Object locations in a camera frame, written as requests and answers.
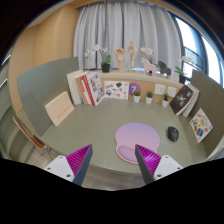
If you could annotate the white orchid right pot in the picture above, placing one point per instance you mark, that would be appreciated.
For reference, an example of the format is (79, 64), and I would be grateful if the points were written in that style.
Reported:
(178, 70)

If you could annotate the purple mouse pad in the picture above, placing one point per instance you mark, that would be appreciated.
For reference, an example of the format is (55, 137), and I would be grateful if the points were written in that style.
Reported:
(130, 134)

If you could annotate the brown book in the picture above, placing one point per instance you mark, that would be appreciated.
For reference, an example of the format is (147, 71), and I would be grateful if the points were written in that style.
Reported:
(82, 91)

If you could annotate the white wall socket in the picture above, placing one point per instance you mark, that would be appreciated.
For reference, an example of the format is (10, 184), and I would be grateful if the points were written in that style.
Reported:
(159, 89)
(172, 91)

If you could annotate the colourful sticker card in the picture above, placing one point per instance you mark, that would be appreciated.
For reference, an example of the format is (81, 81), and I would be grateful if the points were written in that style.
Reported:
(201, 125)

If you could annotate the black computer mouse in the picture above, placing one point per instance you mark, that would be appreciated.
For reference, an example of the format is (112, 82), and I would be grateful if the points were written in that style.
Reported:
(172, 134)

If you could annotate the small potted plant middle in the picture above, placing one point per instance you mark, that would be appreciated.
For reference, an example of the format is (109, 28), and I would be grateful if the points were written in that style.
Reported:
(149, 97)

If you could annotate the small potted plant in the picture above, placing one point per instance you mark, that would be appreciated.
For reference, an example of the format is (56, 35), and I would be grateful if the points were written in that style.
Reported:
(137, 96)
(165, 100)
(149, 97)

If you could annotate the purple round number sign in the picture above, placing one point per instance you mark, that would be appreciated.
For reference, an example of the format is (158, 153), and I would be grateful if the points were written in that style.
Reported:
(133, 87)

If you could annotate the beige board leaning left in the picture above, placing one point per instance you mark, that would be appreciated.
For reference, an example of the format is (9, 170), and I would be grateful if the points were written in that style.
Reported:
(59, 108)

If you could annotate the grey curtain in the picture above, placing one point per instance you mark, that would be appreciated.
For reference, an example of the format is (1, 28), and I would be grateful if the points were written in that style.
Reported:
(115, 24)

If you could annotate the wooden mannequin figure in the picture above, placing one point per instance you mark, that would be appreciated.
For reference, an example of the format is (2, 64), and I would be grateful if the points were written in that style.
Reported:
(132, 50)

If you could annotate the black book leaning right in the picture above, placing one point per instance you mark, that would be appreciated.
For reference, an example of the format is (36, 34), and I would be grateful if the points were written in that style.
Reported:
(182, 99)

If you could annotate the wooden chair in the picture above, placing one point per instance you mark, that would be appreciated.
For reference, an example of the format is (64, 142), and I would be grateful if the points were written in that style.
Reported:
(32, 144)

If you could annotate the small potted plant left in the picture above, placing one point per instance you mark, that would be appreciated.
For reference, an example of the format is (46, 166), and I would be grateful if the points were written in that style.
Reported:
(137, 96)

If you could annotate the wooden hand model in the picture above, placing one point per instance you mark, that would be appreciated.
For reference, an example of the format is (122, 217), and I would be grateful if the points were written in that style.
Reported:
(120, 56)

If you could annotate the white wall socket right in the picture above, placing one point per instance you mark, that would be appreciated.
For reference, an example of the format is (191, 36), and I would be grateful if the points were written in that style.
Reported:
(172, 91)

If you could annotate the white wall socket left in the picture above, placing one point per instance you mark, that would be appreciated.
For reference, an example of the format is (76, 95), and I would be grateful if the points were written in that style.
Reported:
(159, 89)

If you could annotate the white orchid black pot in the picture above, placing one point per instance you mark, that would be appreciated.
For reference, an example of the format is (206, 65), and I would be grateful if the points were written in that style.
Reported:
(105, 56)

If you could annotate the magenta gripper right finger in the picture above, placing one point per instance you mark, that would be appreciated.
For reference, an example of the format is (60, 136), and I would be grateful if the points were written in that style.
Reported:
(148, 162)

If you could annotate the black horse figurine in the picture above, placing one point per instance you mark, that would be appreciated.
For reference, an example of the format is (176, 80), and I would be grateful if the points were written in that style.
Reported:
(163, 68)

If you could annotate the white orchid behind horse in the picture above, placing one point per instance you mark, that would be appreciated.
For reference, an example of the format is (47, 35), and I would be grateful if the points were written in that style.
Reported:
(148, 52)

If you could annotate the white book leftmost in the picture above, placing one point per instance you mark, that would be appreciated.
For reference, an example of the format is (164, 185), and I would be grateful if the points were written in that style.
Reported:
(73, 86)

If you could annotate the white book behind black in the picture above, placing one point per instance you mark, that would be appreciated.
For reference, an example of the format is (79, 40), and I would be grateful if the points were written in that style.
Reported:
(193, 100)

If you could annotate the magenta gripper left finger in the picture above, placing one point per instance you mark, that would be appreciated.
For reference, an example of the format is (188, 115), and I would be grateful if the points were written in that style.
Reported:
(79, 163)

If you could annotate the red white magazine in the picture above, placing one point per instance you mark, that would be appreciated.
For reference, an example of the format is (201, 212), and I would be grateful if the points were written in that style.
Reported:
(94, 87)

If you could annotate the illustrated white poster card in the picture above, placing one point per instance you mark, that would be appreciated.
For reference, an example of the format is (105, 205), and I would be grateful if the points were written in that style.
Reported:
(116, 89)

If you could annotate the small potted plant right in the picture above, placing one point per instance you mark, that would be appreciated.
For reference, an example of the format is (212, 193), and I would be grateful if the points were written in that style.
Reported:
(165, 100)

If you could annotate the pink horse figurine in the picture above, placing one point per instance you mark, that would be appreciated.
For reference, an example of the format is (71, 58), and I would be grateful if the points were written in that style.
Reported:
(148, 66)

